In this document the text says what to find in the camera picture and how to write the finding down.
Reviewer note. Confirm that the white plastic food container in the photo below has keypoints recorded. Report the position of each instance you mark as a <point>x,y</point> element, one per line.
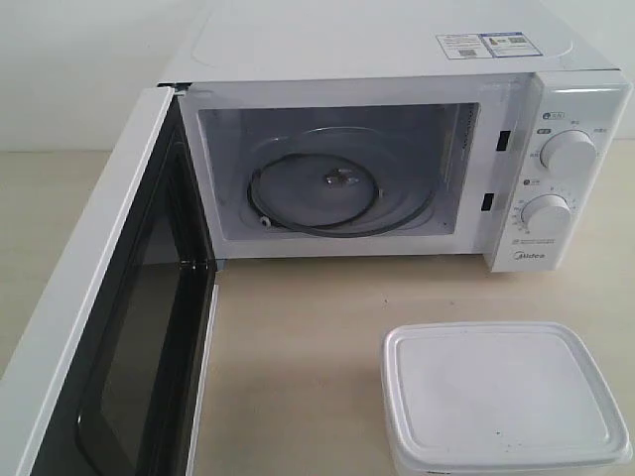
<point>498,398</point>

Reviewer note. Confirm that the white microwave door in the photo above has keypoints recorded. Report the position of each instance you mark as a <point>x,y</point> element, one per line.
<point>108,376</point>

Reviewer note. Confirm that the white Midea microwave oven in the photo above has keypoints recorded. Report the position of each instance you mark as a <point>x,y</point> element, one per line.
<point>256,73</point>

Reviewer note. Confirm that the glass turntable plate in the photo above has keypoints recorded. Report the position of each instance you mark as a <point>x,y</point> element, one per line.
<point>341,182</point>

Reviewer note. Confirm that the lower white timer knob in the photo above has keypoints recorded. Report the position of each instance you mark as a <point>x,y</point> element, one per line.
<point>549,214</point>

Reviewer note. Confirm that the blue white label sticker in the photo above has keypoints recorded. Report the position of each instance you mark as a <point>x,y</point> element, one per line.
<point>485,46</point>

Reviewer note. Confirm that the upper white power knob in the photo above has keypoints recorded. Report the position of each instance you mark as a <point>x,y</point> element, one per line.
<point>568,153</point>

